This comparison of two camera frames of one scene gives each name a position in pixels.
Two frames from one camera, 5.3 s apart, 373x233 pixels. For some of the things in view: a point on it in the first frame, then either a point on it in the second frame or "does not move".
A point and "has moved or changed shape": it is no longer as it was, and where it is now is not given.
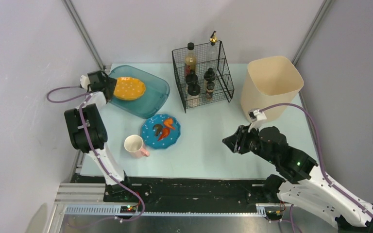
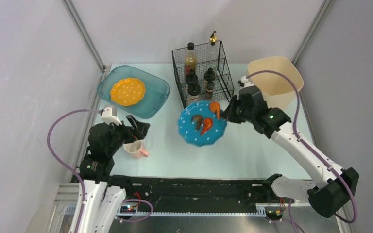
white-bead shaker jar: x=192 y=78 does not move
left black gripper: x=108 y=86 to x=127 y=131
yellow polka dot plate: x=128 y=88 has moved or changed shape
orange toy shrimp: x=168 y=123 to x=215 y=107
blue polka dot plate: x=160 y=131 to x=187 y=130
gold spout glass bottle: x=213 y=55 does not move
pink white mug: x=133 y=144 does not move
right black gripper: x=241 y=142 to x=235 y=109
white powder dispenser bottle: x=210 y=75 does not move
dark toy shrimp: x=158 y=128 to x=198 y=119
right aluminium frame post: x=326 y=5 does not move
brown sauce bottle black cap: x=191 y=61 does not move
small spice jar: x=210 y=86 does not move
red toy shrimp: x=165 y=132 to x=207 y=124
